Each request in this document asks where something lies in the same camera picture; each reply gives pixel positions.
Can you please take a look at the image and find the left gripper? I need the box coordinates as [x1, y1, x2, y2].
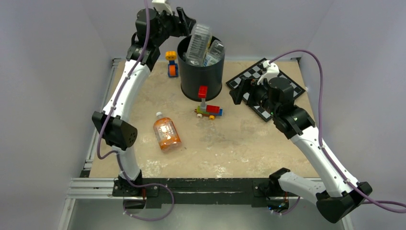
[153, 7, 195, 47]

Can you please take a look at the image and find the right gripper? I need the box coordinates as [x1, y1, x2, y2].
[229, 77, 279, 116]

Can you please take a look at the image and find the small bottle with green label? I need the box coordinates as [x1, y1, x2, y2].
[203, 40, 226, 67]

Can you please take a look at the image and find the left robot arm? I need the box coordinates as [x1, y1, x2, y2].
[91, 8, 252, 196]

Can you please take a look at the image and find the aluminium frame rail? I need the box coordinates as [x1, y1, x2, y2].
[57, 58, 353, 230]

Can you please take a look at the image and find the black and white chessboard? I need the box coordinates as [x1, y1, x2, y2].
[225, 57, 307, 123]

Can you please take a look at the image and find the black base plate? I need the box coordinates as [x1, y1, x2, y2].
[112, 178, 290, 212]

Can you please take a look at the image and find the orange juice bottle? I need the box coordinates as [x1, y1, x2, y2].
[153, 112, 182, 152]

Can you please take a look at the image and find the large clear plastic bottle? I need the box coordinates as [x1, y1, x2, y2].
[185, 23, 212, 67]

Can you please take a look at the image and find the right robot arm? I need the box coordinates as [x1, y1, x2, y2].
[230, 77, 372, 223]

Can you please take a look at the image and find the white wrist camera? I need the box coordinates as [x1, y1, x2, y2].
[257, 60, 280, 85]
[152, 0, 173, 15]

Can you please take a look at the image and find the black round bin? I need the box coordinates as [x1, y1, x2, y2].
[177, 36, 225, 102]

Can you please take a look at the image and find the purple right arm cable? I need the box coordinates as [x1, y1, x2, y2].
[270, 49, 406, 214]

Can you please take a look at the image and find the toy block car with red top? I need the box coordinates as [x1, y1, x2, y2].
[194, 85, 223, 120]

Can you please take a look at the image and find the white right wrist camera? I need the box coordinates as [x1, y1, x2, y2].
[257, 60, 280, 85]

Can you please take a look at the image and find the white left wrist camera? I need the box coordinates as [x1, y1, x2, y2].
[152, 0, 173, 15]

